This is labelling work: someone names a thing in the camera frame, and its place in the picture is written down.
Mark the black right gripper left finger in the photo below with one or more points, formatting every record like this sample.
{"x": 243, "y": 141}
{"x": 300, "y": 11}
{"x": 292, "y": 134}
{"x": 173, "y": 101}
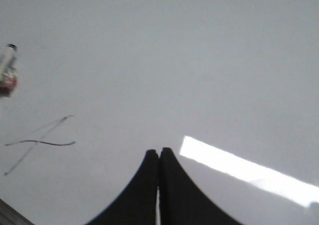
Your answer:
{"x": 136, "y": 204}

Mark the white whiteboard with aluminium frame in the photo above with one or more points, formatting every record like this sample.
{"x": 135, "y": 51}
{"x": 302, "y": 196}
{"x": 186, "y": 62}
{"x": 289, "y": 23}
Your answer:
{"x": 102, "y": 81}

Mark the white marker with red tape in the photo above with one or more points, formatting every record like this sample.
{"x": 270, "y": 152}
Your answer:
{"x": 8, "y": 73}

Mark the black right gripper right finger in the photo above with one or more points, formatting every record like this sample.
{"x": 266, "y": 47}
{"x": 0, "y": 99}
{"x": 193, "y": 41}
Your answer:
{"x": 181, "y": 202}

